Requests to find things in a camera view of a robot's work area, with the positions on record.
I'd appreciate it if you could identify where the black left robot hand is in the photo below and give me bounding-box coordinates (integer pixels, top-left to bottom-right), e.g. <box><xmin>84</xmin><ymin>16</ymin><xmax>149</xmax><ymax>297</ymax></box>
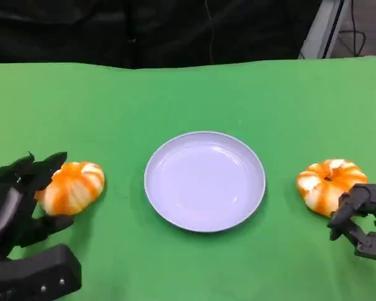
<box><xmin>0</xmin><ymin>152</ymin><xmax>75</xmax><ymax>261</ymax></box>

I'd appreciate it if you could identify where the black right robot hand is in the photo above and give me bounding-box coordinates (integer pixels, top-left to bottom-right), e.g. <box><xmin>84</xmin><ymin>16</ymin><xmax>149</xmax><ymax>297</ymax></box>
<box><xmin>327</xmin><ymin>183</ymin><xmax>376</xmax><ymax>263</ymax></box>

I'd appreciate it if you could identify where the lilac plate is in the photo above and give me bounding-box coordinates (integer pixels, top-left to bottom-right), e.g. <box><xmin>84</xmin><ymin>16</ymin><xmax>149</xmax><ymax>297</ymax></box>
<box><xmin>144</xmin><ymin>131</ymin><xmax>266</xmax><ymax>233</ymax></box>

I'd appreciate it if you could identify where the black backdrop curtain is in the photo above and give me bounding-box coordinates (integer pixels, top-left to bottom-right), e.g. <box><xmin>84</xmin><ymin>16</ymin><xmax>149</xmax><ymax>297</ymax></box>
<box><xmin>0</xmin><ymin>0</ymin><xmax>322</xmax><ymax>69</ymax></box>

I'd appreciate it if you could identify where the green table cloth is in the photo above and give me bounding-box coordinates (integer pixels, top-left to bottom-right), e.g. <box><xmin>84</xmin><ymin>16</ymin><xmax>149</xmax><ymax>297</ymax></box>
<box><xmin>0</xmin><ymin>56</ymin><xmax>376</xmax><ymax>301</ymax></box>

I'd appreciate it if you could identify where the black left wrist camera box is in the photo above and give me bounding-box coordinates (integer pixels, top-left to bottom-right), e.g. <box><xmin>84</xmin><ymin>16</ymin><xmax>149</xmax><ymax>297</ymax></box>
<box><xmin>0</xmin><ymin>244</ymin><xmax>83</xmax><ymax>301</ymax></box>

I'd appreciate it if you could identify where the aluminium frame post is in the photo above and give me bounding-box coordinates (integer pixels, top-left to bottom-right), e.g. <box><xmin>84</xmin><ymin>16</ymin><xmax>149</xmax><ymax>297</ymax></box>
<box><xmin>298</xmin><ymin>0</ymin><xmax>353</xmax><ymax>60</ymax></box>

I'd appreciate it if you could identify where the black floor cable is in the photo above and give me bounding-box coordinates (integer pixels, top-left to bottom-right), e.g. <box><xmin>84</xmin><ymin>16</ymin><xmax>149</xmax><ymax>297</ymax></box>
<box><xmin>336</xmin><ymin>0</ymin><xmax>368</xmax><ymax>58</ymax></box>

